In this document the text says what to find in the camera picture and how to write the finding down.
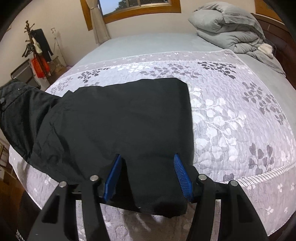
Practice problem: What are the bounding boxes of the hanging white sock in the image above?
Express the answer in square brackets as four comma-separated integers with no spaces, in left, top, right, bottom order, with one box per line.
[32,37,42,55]

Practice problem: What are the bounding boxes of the black metal chair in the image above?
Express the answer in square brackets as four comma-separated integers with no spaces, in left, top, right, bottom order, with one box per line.
[10,59,41,90]

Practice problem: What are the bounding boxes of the black pants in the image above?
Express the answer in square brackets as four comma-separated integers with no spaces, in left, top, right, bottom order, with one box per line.
[0,78,197,218]

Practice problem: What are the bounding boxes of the white pole stand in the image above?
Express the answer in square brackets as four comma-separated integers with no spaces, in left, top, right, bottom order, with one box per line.
[51,28,66,67]

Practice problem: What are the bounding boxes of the red bag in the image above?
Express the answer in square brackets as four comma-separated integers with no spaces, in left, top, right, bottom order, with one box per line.
[30,57,50,79]

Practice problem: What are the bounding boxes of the folded grey comforter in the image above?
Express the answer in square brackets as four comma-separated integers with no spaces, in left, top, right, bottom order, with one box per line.
[188,1,286,76]

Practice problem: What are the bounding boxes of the black clothes hanger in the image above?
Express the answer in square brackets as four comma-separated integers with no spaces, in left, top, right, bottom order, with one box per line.
[22,43,34,58]

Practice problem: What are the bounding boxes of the bed with grey sheet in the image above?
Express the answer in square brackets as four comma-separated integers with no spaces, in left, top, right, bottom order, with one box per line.
[9,32,296,241]

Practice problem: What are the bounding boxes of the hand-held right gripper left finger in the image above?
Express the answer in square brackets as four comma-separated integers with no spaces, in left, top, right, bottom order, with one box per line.
[26,154,123,241]

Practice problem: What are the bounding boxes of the beige curtain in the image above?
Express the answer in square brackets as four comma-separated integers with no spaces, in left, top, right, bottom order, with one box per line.
[85,0,111,45]

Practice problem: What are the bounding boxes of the woven basket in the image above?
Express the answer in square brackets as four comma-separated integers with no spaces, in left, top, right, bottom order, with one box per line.
[47,57,64,75]

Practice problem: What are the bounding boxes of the small white cloth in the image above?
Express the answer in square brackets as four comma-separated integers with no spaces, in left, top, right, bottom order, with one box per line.
[257,44,273,57]

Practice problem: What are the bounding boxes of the dark wooden headboard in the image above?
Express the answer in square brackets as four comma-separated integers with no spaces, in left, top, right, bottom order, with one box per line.
[251,13,296,91]

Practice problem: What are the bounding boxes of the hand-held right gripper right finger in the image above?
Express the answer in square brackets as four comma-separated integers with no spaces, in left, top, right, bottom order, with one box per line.
[173,154,270,241]

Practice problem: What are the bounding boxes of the hanging black garment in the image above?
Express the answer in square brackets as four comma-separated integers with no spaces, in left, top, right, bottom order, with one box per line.
[31,29,53,62]

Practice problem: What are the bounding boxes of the wooden coat rack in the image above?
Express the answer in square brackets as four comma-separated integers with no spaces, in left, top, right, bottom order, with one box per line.
[22,20,53,79]

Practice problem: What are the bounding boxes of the wooden framed window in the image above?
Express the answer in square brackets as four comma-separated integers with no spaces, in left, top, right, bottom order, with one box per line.
[80,0,181,30]

